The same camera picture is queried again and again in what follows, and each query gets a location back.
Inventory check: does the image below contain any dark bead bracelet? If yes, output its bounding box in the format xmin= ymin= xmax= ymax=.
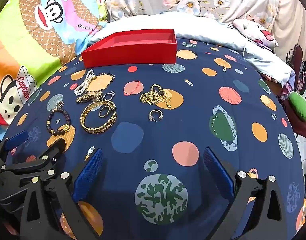
xmin=45 ymin=102 xmax=72 ymax=137

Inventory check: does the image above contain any gold woven bangle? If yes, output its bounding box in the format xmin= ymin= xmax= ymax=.
xmin=80 ymin=99 xmax=118 ymax=134

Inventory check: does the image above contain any gold watch bracelet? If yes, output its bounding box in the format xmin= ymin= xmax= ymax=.
xmin=75 ymin=90 xmax=104 ymax=104

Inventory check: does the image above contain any white pearl bracelet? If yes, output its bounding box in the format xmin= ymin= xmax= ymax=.
xmin=74 ymin=69 xmax=97 ymax=97

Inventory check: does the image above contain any red jewelry box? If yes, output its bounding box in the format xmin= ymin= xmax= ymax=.
xmin=81 ymin=29 xmax=177 ymax=68

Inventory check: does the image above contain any navy planet print blanket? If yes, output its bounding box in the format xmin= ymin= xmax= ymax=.
xmin=6 ymin=39 xmax=304 ymax=239

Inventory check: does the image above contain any colourful monkey cartoon quilt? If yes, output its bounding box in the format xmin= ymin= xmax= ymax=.
xmin=0 ymin=0 xmax=107 ymax=139

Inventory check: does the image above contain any dark chair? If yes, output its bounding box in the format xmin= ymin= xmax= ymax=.
xmin=286 ymin=44 xmax=306 ymax=94

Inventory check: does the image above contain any pink white plush pillow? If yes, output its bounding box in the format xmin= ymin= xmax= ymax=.
xmin=232 ymin=19 xmax=279 ymax=49

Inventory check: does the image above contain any beige curtain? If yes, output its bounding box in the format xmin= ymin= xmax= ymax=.
xmin=273 ymin=0 xmax=306 ymax=61

